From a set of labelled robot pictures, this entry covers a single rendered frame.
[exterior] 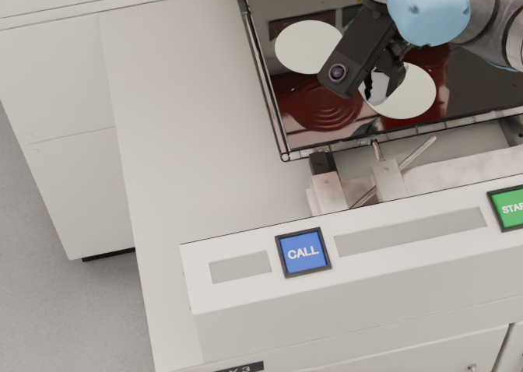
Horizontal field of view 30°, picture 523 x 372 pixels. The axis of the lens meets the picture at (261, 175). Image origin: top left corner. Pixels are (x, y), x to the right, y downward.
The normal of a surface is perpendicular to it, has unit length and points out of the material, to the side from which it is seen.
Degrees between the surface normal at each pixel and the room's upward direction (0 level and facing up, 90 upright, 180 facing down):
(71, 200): 90
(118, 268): 0
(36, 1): 90
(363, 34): 30
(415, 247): 0
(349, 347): 90
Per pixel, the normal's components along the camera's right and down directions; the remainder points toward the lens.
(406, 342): 0.21, 0.81
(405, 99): -0.04, -0.56
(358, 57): -0.40, -0.18
